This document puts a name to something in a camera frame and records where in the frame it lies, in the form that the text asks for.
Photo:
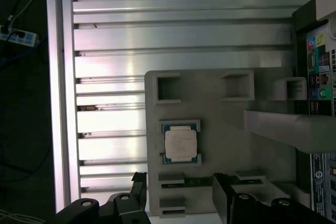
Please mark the white power strip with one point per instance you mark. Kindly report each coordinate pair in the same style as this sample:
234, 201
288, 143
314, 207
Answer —
21, 37

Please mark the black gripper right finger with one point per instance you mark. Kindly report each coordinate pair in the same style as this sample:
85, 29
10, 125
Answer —
236, 211

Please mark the silver CPU chip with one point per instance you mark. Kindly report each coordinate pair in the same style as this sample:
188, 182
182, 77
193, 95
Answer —
180, 142

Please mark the grey parts rack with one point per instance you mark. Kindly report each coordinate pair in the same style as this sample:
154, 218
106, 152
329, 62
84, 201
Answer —
223, 134

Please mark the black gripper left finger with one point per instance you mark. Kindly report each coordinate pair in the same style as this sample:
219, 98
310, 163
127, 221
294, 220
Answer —
126, 208

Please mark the open black PC case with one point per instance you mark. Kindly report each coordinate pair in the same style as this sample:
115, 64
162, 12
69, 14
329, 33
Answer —
302, 51

